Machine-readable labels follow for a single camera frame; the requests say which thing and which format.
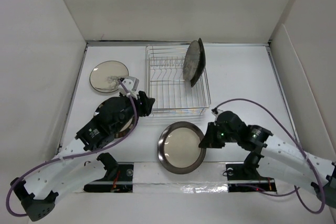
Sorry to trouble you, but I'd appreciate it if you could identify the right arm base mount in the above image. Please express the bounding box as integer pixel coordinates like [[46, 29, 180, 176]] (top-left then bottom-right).
[[222, 163, 277, 193]]

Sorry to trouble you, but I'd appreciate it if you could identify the grey deer round plate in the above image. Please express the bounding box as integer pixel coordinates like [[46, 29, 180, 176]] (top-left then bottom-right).
[[183, 40, 201, 82]]

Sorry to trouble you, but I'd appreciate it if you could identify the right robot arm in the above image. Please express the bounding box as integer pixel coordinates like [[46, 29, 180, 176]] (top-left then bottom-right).
[[199, 111, 335, 208]]

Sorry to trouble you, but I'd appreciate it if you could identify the dark floral rectangular plate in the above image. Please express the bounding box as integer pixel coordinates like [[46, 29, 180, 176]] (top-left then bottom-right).
[[190, 38, 206, 87]]

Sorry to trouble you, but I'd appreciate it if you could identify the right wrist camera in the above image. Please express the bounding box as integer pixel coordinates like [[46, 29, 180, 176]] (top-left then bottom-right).
[[211, 108, 223, 121]]

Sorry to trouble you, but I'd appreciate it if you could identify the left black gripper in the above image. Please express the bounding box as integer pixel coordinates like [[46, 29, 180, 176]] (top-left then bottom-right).
[[113, 90, 154, 134]]

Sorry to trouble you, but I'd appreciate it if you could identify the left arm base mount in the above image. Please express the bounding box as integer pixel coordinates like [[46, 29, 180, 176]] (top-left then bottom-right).
[[83, 163, 134, 193]]

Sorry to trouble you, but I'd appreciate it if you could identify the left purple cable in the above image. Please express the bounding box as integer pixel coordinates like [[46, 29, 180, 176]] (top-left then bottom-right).
[[6, 78, 139, 217]]

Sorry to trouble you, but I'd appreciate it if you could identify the metal rimmed round plate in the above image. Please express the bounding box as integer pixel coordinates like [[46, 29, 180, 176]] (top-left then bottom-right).
[[157, 121, 206, 175]]

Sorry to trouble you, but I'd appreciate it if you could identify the cream plate checkered rim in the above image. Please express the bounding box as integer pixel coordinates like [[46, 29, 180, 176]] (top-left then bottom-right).
[[93, 101, 135, 139]]

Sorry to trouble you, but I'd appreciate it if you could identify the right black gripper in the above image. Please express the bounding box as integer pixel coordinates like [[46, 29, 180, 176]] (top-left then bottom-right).
[[197, 122, 238, 148]]

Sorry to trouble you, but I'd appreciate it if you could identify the wire dish rack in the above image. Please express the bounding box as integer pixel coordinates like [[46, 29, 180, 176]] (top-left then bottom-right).
[[145, 44, 211, 117]]

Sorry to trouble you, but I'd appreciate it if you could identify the purple cable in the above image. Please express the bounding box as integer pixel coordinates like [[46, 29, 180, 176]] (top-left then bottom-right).
[[211, 98, 326, 214], [6, 78, 139, 217]]

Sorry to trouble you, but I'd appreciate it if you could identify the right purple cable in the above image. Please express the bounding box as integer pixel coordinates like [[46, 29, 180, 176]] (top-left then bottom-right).
[[211, 98, 326, 214]]

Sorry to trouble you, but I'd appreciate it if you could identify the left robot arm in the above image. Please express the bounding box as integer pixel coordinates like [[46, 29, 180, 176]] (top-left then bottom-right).
[[6, 91, 155, 221]]

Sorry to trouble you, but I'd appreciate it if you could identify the cream plate with tree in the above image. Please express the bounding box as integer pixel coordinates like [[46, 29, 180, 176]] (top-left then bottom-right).
[[89, 60, 129, 93]]

